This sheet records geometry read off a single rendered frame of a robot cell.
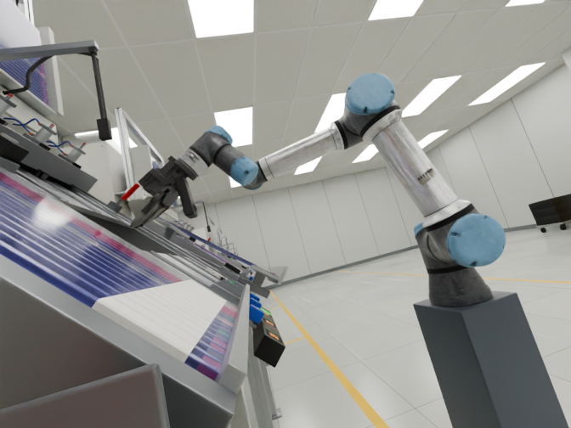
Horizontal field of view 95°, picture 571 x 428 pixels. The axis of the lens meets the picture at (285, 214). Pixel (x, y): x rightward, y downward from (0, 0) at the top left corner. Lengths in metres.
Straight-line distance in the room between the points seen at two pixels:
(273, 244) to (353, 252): 2.62
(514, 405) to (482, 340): 0.15
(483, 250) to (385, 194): 9.05
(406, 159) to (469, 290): 0.38
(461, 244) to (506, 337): 0.29
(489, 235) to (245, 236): 7.80
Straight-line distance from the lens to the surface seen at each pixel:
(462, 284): 0.84
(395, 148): 0.71
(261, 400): 0.92
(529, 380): 0.94
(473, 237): 0.69
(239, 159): 0.73
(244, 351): 0.19
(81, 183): 0.91
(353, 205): 9.12
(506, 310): 0.89
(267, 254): 8.25
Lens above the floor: 0.78
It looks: 9 degrees up
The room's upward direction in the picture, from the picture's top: 15 degrees counter-clockwise
